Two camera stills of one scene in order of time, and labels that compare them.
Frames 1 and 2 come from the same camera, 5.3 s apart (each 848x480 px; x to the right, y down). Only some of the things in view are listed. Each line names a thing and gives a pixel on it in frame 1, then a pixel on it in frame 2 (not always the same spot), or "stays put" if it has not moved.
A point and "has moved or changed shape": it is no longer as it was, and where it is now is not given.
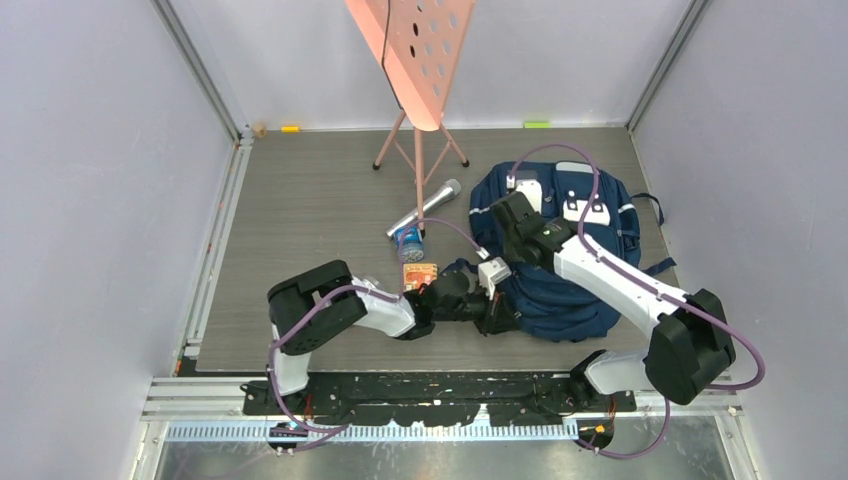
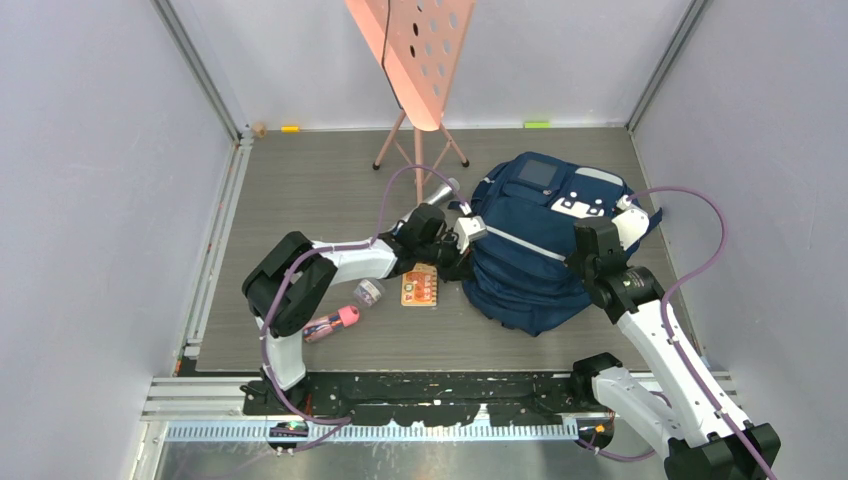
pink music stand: x=416 y=46 stays put
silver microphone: x=431 y=200 stays put
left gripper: x=495 y=316 to x=460 y=268
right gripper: x=508 y=245 to x=572 y=262
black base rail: x=445 y=399 stays put
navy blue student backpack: x=552 y=305 has moved or changed shape
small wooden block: x=260 y=130 stays put
